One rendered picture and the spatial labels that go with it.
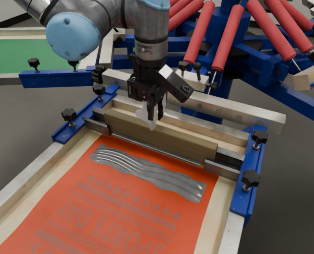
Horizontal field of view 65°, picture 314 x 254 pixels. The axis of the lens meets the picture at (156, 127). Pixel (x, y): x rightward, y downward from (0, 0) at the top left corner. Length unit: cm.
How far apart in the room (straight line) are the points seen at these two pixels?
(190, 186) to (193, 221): 10
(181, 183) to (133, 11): 45
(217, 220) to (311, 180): 163
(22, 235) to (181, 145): 45
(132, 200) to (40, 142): 175
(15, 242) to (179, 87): 52
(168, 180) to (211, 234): 18
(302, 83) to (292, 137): 166
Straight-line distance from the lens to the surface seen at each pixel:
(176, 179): 71
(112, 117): 77
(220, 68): 105
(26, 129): 254
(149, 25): 53
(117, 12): 54
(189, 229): 65
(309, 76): 88
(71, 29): 42
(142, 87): 61
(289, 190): 210
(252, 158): 76
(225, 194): 72
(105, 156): 78
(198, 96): 88
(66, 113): 80
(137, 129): 74
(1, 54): 156
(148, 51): 55
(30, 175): 76
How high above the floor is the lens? 154
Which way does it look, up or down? 42 degrees down
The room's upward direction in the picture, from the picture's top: 1 degrees clockwise
